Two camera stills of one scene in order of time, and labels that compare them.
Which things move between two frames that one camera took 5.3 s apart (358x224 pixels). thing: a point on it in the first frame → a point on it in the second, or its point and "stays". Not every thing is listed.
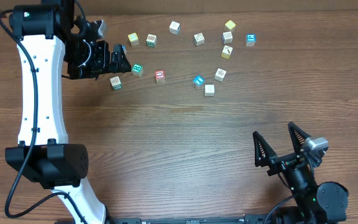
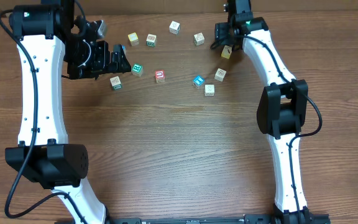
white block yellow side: [209, 89] stays
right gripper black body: [301, 178] → [224, 35]
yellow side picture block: [226, 52] stays
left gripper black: [103, 65] stays
